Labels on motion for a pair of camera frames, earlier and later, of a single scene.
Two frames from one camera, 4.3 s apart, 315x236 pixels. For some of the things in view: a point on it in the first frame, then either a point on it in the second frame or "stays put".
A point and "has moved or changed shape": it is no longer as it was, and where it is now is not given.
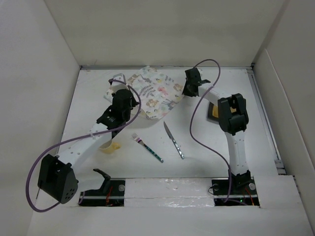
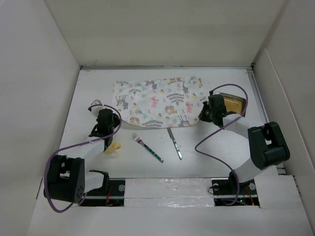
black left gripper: x=134 y=103 -> x=116 y=120
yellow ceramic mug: x=109 y=147 stays put
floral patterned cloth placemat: x=158 y=92 has moved or changed shape
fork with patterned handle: x=135 y=136 stays put
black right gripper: x=186 y=92 -> x=202 y=116
